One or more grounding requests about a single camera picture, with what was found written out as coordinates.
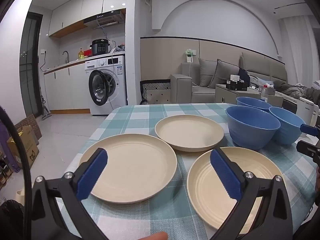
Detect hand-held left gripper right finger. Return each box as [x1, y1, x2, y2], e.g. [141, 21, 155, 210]
[209, 147, 293, 240]

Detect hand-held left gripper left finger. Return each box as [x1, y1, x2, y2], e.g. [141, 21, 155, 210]
[30, 148, 109, 240]

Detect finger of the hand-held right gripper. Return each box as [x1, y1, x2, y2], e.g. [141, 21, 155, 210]
[300, 124, 320, 137]
[296, 140, 320, 164]

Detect blue bowl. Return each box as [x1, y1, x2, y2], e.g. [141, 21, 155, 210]
[236, 96, 273, 113]
[226, 105, 281, 150]
[269, 106, 307, 145]

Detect cream round plate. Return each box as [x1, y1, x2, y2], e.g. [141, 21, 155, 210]
[187, 147, 287, 235]
[78, 134, 177, 204]
[155, 116, 225, 152]

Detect person's left hand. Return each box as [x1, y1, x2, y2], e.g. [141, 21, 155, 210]
[139, 231, 168, 240]

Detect white electric kettle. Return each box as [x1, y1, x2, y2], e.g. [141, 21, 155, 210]
[296, 97, 320, 130]

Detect grey blanket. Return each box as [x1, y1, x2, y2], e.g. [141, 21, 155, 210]
[275, 80, 320, 100]

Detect teal checked tablecloth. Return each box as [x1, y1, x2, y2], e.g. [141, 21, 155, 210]
[56, 102, 320, 240]

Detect brown cardboard box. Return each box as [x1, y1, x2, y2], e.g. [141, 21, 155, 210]
[7, 125, 40, 169]

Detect patterned brown cardboard sheet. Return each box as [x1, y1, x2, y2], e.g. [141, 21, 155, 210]
[15, 114, 42, 140]

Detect grey floor mop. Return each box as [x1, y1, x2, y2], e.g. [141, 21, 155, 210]
[40, 86, 52, 120]

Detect grey side cabinet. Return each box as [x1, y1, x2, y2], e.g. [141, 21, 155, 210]
[215, 84, 260, 103]

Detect dark navy clothes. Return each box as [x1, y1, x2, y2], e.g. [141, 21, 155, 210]
[237, 67, 250, 85]

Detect black box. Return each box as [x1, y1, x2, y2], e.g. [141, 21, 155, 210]
[226, 79, 248, 91]

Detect white lower kitchen cabinets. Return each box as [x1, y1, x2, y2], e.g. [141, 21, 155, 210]
[44, 60, 91, 114]

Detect white kitchen cabinets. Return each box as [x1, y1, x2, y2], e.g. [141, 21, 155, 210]
[48, 0, 128, 38]
[44, 60, 91, 114]

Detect white washing machine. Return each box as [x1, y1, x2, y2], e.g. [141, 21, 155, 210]
[84, 55, 128, 116]

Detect purple rolled mat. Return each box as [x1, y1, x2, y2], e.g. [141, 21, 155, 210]
[0, 127, 20, 173]

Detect grey sofa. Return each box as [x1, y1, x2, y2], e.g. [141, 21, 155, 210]
[170, 52, 320, 103]

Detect grey cushion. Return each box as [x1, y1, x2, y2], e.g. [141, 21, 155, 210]
[198, 58, 218, 88]
[209, 59, 240, 89]

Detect black white patterned cushion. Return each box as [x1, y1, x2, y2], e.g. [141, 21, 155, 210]
[139, 79, 172, 105]

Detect dark glass door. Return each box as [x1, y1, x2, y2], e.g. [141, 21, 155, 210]
[19, 12, 43, 120]

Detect black pressure cooker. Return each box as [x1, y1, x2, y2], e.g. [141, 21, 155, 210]
[90, 39, 112, 56]

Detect range hood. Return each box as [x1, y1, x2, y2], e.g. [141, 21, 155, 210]
[83, 9, 126, 29]

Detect white upper kitchen cabinets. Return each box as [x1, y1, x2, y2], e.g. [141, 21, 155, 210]
[48, 0, 128, 38]

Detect black cable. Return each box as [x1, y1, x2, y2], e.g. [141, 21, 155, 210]
[0, 106, 33, 240]

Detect white wall intercom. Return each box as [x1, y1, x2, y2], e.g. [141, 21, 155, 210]
[184, 50, 197, 63]

